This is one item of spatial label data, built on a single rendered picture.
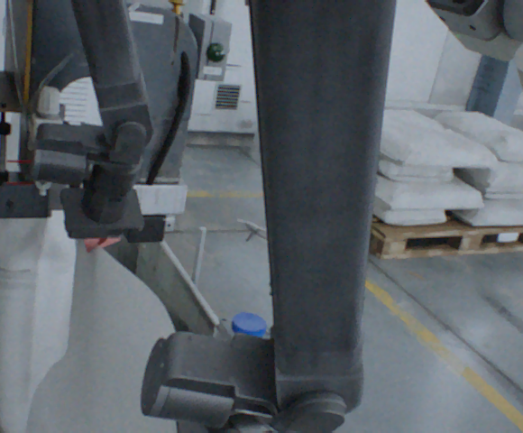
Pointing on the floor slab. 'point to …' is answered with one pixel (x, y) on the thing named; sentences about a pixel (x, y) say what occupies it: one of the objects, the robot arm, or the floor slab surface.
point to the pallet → (386, 234)
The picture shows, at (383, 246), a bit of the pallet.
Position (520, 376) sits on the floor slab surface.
